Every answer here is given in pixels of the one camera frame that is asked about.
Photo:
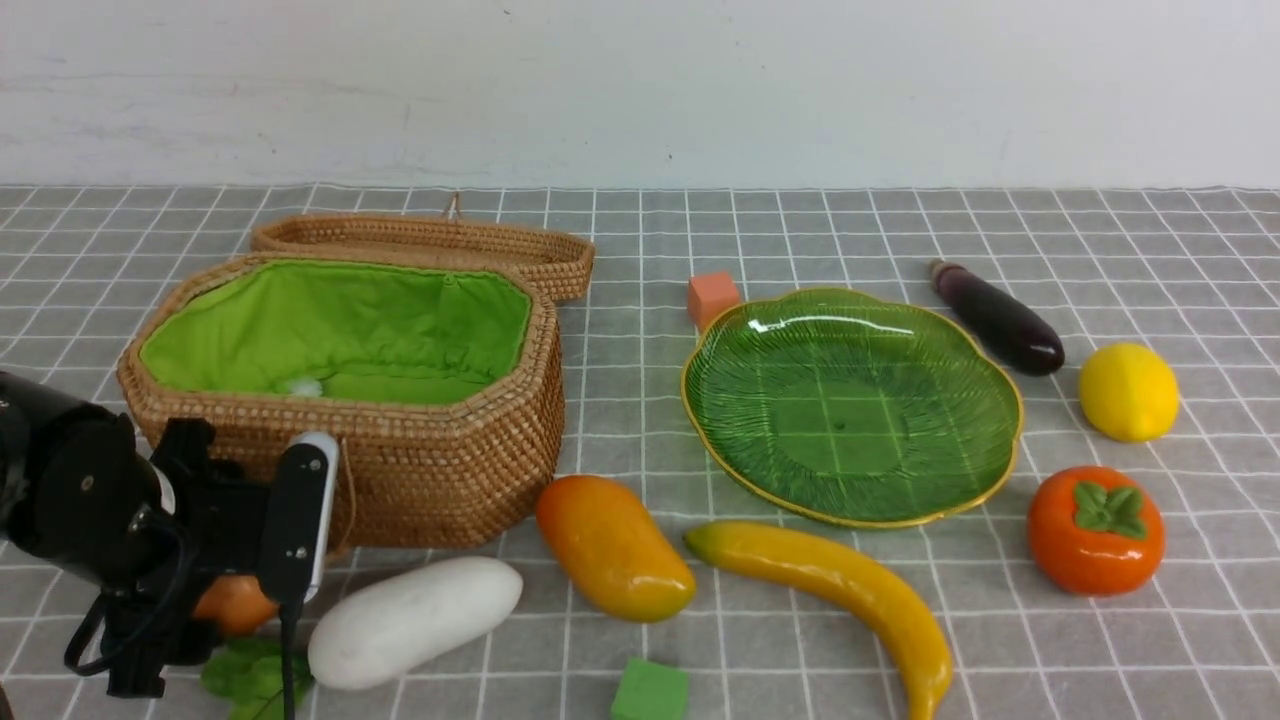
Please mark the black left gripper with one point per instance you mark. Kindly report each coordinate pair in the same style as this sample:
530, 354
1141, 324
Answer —
174, 557

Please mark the brown potato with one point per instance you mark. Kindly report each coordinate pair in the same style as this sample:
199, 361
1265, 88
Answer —
236, 605

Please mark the green leafy vegetable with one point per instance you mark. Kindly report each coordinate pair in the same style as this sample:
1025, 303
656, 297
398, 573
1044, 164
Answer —
247, 672

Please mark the white radish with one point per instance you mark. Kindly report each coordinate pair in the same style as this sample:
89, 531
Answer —
386, 629

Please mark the orange yellow mango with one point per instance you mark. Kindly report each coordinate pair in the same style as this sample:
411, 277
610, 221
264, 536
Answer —
612, 550

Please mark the yellow banana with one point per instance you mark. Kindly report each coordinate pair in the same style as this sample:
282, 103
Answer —
833, 572

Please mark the dark purple eggplant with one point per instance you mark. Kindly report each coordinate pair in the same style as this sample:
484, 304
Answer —
1008, 329

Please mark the orange persimmon green calyx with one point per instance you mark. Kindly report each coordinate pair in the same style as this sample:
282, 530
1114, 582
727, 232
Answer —
1095, 532

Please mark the yellow lemon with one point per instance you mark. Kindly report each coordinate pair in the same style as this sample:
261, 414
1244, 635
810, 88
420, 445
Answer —
1128, 393

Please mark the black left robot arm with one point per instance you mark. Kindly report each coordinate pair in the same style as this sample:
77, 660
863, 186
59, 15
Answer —
69, 466

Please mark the woven wicker basket green lining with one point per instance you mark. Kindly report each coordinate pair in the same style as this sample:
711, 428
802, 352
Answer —
441, 382

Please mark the woven wicker basket lid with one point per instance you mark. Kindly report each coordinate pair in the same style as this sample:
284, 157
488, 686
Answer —
556, 263

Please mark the green foam cube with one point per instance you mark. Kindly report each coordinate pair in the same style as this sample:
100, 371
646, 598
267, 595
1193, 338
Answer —
651, 691

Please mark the orange foam cube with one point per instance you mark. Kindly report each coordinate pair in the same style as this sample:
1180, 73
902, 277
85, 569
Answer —
709, 295

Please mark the green glass leaf plate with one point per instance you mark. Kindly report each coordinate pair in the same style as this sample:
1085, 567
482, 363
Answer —
852, 410

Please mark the grey checkered tablecloth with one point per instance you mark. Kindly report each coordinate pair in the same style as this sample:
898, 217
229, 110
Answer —
1191, 275

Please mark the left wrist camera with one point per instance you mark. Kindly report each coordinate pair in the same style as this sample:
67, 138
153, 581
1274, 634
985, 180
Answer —
297, 520

